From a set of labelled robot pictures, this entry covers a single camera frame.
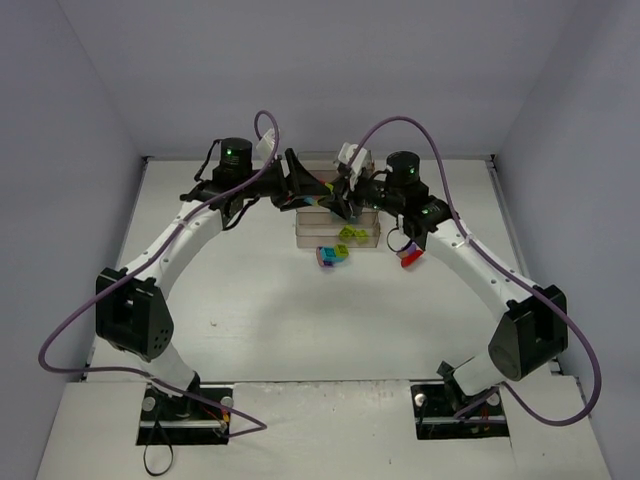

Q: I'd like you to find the black loop cable left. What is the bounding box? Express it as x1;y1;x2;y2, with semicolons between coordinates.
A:
143;419;176;476

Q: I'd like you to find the purple butterfly lego piece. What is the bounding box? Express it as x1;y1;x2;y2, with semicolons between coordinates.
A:
316;247;334;268

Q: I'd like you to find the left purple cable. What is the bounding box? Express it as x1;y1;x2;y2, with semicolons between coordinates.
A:
38;110;281;441

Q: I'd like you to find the clear bin farthest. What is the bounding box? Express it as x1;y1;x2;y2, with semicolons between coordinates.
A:
298;151;338;169

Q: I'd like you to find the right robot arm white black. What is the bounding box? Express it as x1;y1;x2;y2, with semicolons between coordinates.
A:
320;151;569;397

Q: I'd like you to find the clear bin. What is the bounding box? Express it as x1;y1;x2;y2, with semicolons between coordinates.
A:
295;211;381;249
298;151;338;169

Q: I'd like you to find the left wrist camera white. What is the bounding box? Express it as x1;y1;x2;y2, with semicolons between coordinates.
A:
256;128;277;163

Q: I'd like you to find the green wide lego brick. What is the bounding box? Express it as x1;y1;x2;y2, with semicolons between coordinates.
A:
350;230;369;247

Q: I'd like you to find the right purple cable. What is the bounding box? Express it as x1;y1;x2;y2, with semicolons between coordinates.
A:
349;116;602;427

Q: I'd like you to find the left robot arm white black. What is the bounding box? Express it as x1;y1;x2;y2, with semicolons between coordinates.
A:
96;135;333;420

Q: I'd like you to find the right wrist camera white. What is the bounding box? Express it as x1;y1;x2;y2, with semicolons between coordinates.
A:
334;142;374;191

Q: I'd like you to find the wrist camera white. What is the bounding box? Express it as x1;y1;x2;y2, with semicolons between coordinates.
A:
334;142;374;191
256;128;277;163

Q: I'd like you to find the clear bin nearest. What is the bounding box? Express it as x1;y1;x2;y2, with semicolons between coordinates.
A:
295;211;381;249

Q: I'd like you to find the purple cable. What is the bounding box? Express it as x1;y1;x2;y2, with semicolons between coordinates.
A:
349;116;602;427
38;110;281;441

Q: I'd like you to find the blue lego brick center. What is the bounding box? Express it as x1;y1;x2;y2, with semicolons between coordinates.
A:
317;247;335;265

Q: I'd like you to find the red curved lego piece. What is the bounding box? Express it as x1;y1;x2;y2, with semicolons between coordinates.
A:
400;248;423;269

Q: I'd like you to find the green lego brick center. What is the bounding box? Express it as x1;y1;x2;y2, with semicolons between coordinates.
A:
333;244;349;263

